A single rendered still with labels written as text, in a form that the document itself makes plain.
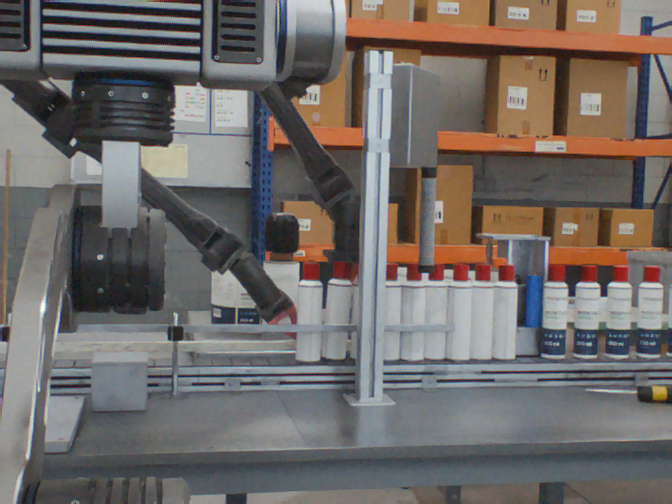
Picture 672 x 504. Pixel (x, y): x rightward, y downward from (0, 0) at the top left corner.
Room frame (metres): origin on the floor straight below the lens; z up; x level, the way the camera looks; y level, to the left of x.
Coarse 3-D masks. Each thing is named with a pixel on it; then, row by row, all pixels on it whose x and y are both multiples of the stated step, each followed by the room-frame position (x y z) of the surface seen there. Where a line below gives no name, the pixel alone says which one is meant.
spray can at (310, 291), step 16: (304, 272) 1.86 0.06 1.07; (304, 288) 1.85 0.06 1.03; (320, 288) 1.86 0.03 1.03; (304, 304) 1.85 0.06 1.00; (320, 304) 1.86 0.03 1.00; (304, 320) 1.85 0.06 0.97; (320, 320) 1.86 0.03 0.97; (304, 336) 1.85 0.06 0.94; (320, 336) 1.87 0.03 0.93; (304, 352) 1.85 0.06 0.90; (320, 352) 1.87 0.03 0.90
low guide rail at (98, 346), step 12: (0, 348) 1.80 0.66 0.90; (60, 348) 1.82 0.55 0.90; (72, 348) 1.82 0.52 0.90; (84, 348) 1.83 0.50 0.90; (96, 348) 1.83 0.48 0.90; (108, 348) 1.84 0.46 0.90; (120, 348) 1.84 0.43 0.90; (132, 348) 1.85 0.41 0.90; (144, 348) 1.85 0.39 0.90; (156, 348) 1.86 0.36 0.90; (168, 348) 1.86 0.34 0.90; (180, 348) 1.87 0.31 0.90; (192, 348) 1.87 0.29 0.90; (204, 348) 1.87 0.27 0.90; (216, 348) 1.88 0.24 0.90; (228, 348) 1.88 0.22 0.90; (240, 348) 1.89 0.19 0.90; (252, 348) 1.89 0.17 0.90; (264, 348) 1.90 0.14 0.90; (276, 348) 1.90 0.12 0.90; (288, 348) 1.91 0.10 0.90; (348, 348) 1.93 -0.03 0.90
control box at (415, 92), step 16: (400, 64) 1.74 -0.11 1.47; (400, 80) 1.74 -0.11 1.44; (416, 80) 1.75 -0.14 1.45; (432, 80) 1.84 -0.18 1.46; (400, 96) 1.74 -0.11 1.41; (416, 96) 1.75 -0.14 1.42; (432, 96) 1.84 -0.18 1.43; (400, 112) 1.74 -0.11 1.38; (416, 112) 1.76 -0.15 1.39; (432, 112) 1.85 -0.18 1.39; (400, 128) 1.74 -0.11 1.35; (416, 128) 1.76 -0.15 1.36; (432, 128) 1.85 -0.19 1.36; (400, 144) 1.74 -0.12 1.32; (416, 144) 1.76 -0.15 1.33; (432, 144) 1.85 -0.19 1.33; (400, 160) 1.74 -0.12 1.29; (416, 160) 1.77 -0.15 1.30; (432, 160) 1.86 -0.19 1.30
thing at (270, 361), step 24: (72, 360) 1.82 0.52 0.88; (168, 360) 1.85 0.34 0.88; (216, 360) 1.86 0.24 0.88; (240, 360) 1.87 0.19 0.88; (264, 360) 1.87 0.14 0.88; (288, 360) 1.88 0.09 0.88; (528, 360) 1.96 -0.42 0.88; (552, 360) 1.96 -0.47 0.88; (576, 360) 1.97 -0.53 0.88; (600, 360) 1.98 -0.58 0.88; (648, 360) 2.00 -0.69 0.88
